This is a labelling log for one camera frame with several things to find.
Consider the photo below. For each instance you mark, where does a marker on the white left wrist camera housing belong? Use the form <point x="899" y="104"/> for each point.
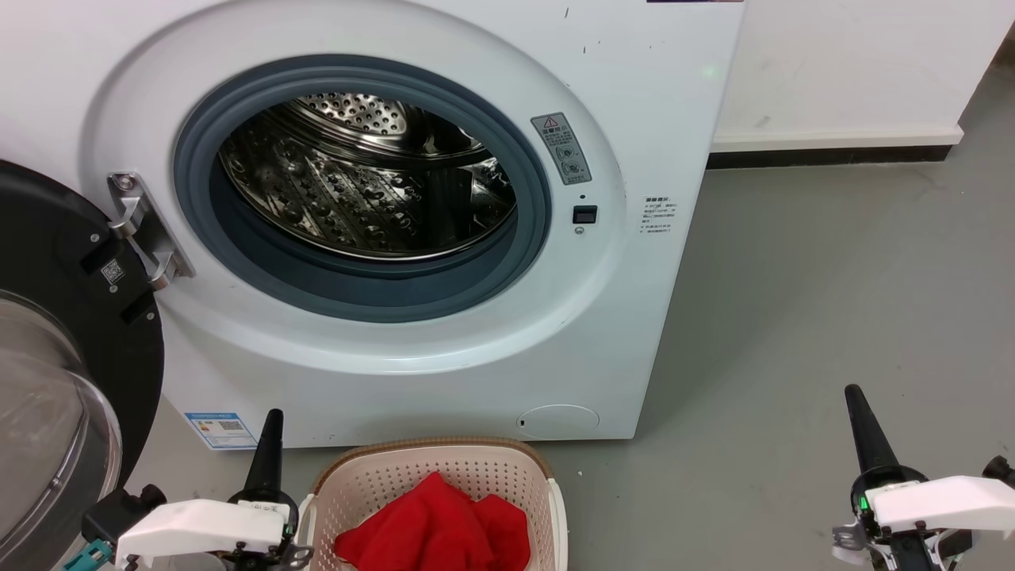
<point x="198" y="527"/>

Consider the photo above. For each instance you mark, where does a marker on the grey warning sticker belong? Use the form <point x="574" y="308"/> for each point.
<point x="561" y="149"/>

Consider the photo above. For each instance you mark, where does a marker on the red and white garment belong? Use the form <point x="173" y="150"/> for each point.
<point x="432" y="527"/>

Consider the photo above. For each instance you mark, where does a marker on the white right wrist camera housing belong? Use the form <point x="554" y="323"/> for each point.
<point x="944" y="501"/>

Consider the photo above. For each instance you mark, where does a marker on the white and black baseboard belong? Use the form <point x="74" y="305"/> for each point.
<point x="833" y="147"/>

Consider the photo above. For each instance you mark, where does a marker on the black left wrist knob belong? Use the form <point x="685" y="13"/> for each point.
<point x="119" y="511"/>

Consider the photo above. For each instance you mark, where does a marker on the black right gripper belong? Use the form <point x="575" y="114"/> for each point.
<point x="904" y="552"/>

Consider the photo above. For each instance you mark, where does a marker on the white front-load washing machine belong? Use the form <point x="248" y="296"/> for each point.
<point x="444" y="365"/>

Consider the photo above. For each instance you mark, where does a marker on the grey rubber door gasket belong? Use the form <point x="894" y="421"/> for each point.
<point x="357" y="287"/>

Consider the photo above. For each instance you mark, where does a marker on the cream perforated laundry basket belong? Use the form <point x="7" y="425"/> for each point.
<point x="381" y="484"/>

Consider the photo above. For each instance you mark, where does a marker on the round white filter cover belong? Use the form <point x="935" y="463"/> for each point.
<point x="558" y="422"/>

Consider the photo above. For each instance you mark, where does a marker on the blue energy label sticker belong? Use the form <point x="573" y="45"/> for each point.
<point x="220" y="430"/>

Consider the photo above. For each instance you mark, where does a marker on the black right wrist knob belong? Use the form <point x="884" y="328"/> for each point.
<point x="1001" y="471"/>

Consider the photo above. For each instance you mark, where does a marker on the black round washer door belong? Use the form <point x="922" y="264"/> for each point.
<point x="67" y="246"/>

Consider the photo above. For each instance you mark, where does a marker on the silver metal door hinge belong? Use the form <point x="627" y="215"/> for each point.
<point x="147" y="234"/>

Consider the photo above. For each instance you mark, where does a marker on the stainless steel washing machine drum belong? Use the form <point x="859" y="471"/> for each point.
<point x="357" y="190"/>

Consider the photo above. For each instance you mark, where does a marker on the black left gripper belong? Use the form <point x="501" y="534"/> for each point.
<point x="291" y="512"/>

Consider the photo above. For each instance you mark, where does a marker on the black wrist knob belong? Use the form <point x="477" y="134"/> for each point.
<point x="119" y="511"/>
<point x="1001" y="471"/>

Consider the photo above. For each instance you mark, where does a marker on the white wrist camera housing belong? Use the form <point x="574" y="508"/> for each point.
<point x="944" y="501"/>
<point x="198" y="527"/>

